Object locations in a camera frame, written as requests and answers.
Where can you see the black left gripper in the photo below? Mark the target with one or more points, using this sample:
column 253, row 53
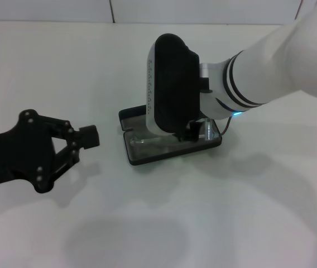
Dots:
column 16, row 156

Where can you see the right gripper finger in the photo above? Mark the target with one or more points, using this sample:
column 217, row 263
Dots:
column 181, row 136
column 194, row 131

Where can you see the clear white glasses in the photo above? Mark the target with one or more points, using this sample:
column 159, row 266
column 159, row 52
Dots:
column 209, row 129

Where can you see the black glasses case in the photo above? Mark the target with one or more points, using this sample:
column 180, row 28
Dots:
column 126, row 120

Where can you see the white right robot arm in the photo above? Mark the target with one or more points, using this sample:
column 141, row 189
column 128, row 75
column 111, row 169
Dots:
column 273, row 61

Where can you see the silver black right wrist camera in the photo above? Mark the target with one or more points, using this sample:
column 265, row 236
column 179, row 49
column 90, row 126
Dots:
column 175, row 83

